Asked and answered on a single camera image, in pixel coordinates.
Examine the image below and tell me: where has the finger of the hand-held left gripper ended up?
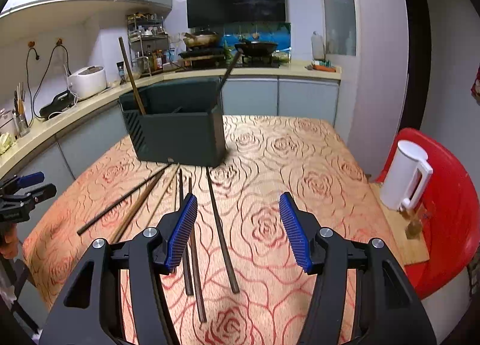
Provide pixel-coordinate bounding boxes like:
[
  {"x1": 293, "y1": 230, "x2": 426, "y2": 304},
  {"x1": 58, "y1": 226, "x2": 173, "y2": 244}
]
[
  {"x1": 0, "y1": 172, "x2": 46, "y2": 193},
  {"x1": 0, "y1": 184, "x2": 58, "y2": 211}
]

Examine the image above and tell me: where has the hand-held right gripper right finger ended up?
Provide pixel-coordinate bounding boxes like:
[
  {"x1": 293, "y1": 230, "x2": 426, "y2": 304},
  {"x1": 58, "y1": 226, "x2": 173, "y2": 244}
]
[{"x1": 279, "y1": 192, "x2": 437, "y2": 345}]

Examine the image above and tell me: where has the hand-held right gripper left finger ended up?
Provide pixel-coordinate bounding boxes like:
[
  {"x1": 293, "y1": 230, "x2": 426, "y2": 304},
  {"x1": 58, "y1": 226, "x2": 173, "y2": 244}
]
[{"x1": 39, "y1": 193, "x2": 198, "y2": 345}]

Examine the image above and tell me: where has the dark wooden chopstick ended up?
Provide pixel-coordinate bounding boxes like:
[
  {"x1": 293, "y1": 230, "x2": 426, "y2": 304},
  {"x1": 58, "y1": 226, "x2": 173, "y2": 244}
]
[
  {"x1": 77, "y1": 167, "x2": 171, "y2": 236},
  {"x1": 217, "y1": 50, "x2": 242, "y2": 94},
  {"x1": 206, "y1": 167, "x2": 241, "y2": 294},
  {"x1": 178, "y1": 169, "x2": 194, "y2": 296}
]

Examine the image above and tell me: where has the brown wooden chopstick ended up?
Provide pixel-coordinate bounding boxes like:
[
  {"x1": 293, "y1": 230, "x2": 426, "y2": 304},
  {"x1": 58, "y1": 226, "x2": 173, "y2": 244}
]
[
  {"x1": 187, "y1": 177, "x2": 208, "y2": 323},
  {"x1": 119, "y1": 37, "x2": 147, "y2": 115},
  {"x1": 110, "y1": 165, "x2": 180, "y2": 244}
]

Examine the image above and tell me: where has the dark green utensil holder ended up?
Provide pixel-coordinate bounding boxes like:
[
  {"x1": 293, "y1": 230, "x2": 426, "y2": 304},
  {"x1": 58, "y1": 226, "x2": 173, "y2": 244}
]
[{"x1": 119, "y1": 76, "x2": 227, "y2": 167}]

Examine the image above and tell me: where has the person's left hand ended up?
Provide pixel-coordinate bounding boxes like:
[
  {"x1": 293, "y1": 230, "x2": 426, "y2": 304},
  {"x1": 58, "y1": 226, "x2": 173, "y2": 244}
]
[{"x1": 0, "y1": 223, "x2": 19, "y2": 260}]

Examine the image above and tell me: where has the napa cabbage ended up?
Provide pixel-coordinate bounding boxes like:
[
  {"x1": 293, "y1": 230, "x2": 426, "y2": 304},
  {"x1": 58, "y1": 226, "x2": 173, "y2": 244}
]
[{"x1": 0, "y1": 133, "x2": 16, "y2": 154}]

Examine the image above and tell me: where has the metal cutlery cup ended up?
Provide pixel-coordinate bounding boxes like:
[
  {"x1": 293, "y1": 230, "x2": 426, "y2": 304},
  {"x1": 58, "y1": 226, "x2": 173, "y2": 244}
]
[{"x1": 13, "y1": 82, "x2": 31, "y2": 137}]

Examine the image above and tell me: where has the rose-patterned tablecloth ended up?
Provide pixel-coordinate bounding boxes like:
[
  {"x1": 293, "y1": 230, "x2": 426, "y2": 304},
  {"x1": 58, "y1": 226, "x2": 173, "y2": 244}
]
[{"x1": 22, "y1": 114, "x2": 407, "y2": 345}]

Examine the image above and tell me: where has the black handheld appliance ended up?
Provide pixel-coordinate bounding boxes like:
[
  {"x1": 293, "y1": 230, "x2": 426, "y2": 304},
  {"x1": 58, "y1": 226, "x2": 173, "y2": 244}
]
[{"x1": 39, "y1": 91, "x2": 76, "y2": 119}]

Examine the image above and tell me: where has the wooden board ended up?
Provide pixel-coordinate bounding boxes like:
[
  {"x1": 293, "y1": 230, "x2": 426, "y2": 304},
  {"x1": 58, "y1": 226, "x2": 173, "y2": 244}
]
[{"x1": 369, "y1": 182, "x2": 432, "y2": 265}]

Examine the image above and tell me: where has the white rice cooker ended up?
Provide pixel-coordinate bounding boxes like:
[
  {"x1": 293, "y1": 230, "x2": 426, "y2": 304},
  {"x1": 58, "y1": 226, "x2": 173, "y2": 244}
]
[{"x1": 67, "y1": 65, "x2": 107, "y2": 100}]

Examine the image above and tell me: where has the white kettle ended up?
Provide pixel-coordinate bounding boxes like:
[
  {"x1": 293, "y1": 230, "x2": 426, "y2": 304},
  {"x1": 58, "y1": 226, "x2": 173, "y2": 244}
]
[{"x1": 379, "y1": 139, "x2": 434, "y2": 211}]

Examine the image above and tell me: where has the amber glass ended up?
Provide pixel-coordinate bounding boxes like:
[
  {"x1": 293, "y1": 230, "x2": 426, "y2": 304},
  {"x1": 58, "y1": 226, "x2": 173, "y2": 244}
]
[{"x1": 399, "y1": 206, "x2": 432, "y2": 239}]

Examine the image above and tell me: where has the red plastic chair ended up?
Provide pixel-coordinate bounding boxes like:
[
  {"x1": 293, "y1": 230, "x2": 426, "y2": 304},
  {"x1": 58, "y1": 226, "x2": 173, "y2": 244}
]
[{"x1": 375, "y1": 127, "x2": 476, "y2": 301}]

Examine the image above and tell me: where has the black gas stove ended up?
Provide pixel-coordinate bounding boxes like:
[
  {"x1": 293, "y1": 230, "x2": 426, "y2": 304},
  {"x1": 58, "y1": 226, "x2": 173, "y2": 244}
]
[{"x1": 178, "y1": 49, "x2": 282, "y2": 68}]

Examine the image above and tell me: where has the metal spice rack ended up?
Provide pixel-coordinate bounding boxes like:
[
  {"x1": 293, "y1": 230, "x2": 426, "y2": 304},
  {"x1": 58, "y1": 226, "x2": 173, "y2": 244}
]
[{"x1": 127, "y1": 13, "x2": 171, "y2": 76}]

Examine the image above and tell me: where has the white plastic jug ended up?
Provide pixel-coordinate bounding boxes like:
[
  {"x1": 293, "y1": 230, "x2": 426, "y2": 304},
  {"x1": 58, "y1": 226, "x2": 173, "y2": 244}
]
[{"x1": 311, "y1": 31, "x2": 325, "y2": 61}]

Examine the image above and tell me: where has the black wok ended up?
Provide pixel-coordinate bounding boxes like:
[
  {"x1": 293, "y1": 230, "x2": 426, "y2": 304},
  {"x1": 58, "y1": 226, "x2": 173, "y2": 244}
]
[{"x1": 234, "y1": 40, "x2": 280, "y2": 58}]

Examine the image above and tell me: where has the brass-coloured wok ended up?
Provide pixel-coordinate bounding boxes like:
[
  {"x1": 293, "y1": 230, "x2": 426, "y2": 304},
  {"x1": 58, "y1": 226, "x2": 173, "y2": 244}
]
[{"x1": 183, "y1": 32, "x2": 221, "y2": 49}]

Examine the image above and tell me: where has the blue backsplash picture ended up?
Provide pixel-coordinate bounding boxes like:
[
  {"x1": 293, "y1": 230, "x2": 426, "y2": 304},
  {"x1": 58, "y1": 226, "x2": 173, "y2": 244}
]
[{"x1": 219, "y1": 22, "x2": 292, "y2": 59}]

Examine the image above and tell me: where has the dark door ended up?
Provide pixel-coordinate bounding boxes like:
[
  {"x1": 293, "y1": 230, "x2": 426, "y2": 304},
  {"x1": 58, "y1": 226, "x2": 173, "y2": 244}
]
[{"x1": 401, "y1": 0, "x2": 430, "y2": 132}]

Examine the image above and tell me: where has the frosted glass window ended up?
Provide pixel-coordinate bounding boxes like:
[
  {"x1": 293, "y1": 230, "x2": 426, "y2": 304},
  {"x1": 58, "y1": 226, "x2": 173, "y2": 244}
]
[{"x1": 319, "y1": 0, "x2": 357, "y2": 57}]

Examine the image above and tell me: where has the red hanging ornament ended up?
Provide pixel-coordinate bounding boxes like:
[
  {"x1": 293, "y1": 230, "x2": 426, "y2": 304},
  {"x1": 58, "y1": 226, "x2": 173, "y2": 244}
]
[{"x1": 470, "y1": 67, "x2": 480, "y2": 106}]

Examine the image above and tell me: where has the black power cable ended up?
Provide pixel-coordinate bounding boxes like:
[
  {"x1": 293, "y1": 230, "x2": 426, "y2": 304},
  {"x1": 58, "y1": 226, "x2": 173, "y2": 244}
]
[
  {"x1": 25, "y1": 46, "x2": 46, "y2": 118},
  {"x1": 33, "y1": 44, "x2": 71, "y2": 106}
]

